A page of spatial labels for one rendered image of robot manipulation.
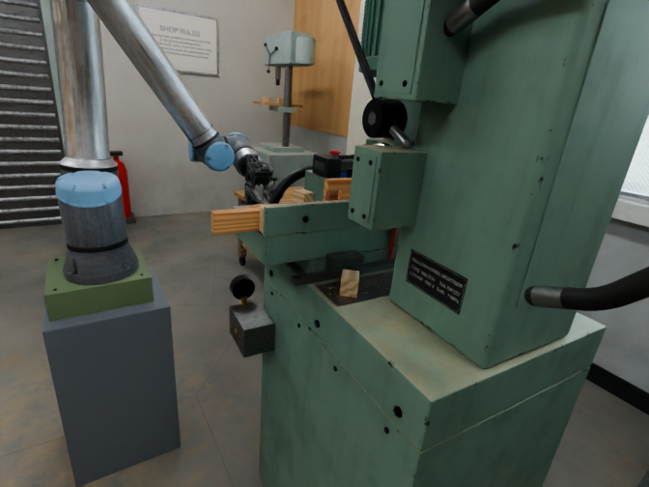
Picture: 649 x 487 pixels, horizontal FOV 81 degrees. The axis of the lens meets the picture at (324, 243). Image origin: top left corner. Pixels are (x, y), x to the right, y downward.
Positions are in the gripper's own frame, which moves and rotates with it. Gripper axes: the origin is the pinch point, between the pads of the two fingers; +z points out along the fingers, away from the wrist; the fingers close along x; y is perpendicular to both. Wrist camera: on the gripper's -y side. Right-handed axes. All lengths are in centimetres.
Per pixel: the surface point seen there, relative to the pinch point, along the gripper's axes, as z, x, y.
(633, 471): 104, 108, -49
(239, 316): 31.7, -17.6, -9.7
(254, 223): 35.7, -19.7, 23.1
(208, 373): 1, -14, -87
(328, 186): 27.3, 0.2, 24.9
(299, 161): -157, 96, -76
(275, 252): 40.7, -16.7, 19.7
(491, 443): 82, 6, 12
